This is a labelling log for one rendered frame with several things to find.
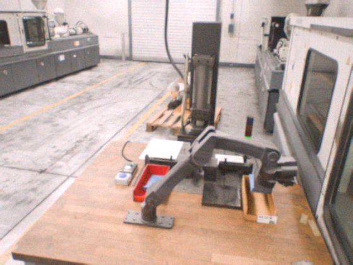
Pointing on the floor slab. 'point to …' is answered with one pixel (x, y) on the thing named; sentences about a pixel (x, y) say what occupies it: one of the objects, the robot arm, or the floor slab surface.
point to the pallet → (173, 119)
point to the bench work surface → (283, 233)
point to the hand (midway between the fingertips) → (259, 189)
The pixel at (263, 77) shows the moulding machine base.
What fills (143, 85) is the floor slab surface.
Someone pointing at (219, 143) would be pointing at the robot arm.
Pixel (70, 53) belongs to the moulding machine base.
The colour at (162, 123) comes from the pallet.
